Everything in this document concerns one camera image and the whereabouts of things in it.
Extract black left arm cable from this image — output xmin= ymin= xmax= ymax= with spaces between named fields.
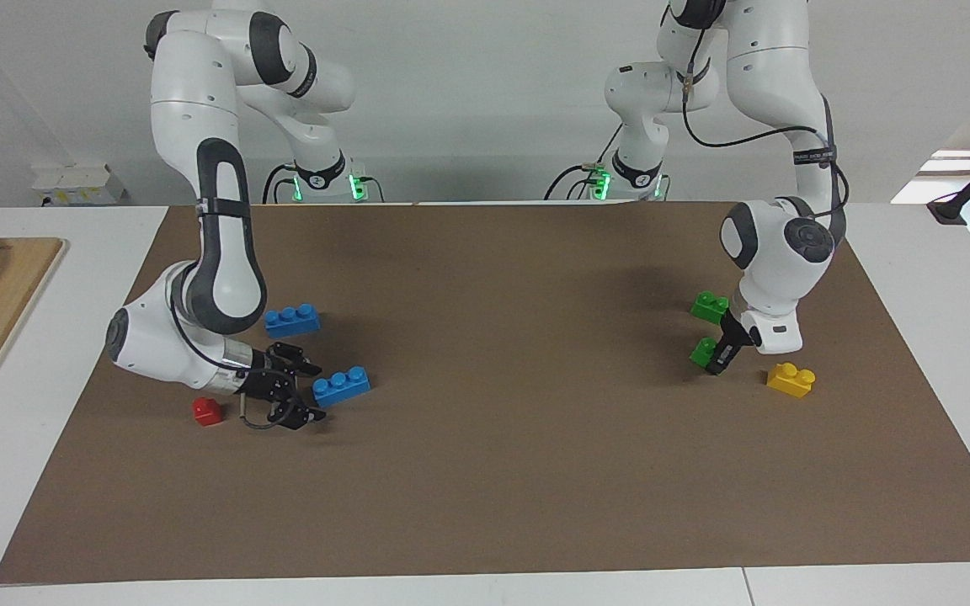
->
xmin=677 ymin=34 xmax=850 ymax=228

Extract black base cable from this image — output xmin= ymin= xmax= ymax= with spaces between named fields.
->
xmin=262 ymin=162 xmax=301 ymax=205
xmin=544 ymin=125 xmax=625 ymax=201

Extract yellow two-stud toy brick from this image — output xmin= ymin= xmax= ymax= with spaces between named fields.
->
xmin=766 ymin=362 xmax=817 ymax=399

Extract white cardboard box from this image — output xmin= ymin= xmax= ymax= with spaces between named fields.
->
xmin=30 ymin=163 xmax=126 ymax=208

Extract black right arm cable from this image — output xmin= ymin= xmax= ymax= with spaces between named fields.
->
xmin=167 ymin=282 xmax=305 ymax=432

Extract blue three-stud toy brick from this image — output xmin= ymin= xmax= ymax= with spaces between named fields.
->
xmin=264 ymin=303 xmax=322 ymax=340
xmin=312 ymin=365 xmax=372 ymax=409

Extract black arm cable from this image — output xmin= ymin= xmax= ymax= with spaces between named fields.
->
xmin=677 ymin=34 xmax=850 ymax=228
xmin=167 ymin=282 xmax=305 ymax=432

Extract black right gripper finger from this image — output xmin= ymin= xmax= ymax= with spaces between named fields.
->
xmin=269 ymin=401 xmax=327 ymax=432
xmin=271 ymin=341 xmax=324 ymax=378

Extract brown paper table mat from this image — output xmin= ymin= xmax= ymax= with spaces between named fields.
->
xmin=0 ymin=200 xmax=970 ymax=585

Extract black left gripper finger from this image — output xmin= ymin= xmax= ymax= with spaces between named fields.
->
xmin=706 ymin=332 xmax=743 ymax=377

